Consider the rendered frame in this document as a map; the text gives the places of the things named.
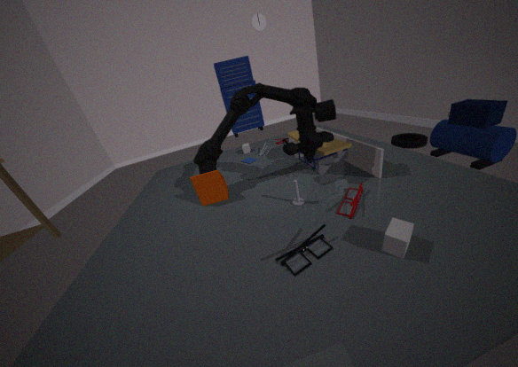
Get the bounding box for blue flat rectangular panel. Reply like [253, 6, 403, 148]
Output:
[242, 157, 257, 164]

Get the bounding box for red glasses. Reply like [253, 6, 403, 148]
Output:
[337, 183, 364, 219]

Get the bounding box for black glasses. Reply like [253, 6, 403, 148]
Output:
[276, 224, 333, 276]

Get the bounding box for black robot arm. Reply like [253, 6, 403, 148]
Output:
[194, 83, 336, 174]

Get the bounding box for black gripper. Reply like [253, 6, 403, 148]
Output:
[283, 124, 334, 163]

